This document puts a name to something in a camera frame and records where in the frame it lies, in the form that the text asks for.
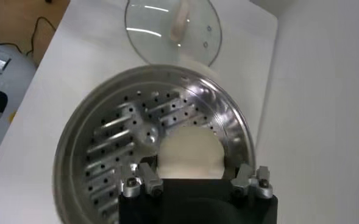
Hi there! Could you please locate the perforated steel steamer basket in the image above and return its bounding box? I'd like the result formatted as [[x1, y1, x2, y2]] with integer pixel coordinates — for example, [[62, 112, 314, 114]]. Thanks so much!
[[52, 64, 257, 224]]

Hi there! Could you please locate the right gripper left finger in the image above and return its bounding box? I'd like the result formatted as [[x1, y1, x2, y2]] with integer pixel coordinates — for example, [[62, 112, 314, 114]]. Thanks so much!
[[119, 155, 164, 198]]

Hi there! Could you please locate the white steamed baozi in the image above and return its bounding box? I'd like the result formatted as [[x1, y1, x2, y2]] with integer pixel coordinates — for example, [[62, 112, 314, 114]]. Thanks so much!
[[157, 126, 226, 180]]

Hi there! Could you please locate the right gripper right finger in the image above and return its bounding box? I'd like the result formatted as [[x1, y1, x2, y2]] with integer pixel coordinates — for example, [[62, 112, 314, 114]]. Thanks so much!
[[230, 163, 274, 199]]

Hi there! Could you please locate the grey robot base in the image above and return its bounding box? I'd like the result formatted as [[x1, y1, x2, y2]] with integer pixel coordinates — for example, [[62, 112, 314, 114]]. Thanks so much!
[[0, 39, 38, 174]]

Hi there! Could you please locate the black floor cable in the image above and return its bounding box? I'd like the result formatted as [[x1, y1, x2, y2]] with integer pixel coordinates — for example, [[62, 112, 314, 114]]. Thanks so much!
[[26, 15, 57, 58]]

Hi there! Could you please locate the round glass lid cream handle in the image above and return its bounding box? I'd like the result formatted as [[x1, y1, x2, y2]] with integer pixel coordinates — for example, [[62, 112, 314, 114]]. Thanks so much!
[[124, 0, 223, 68]]

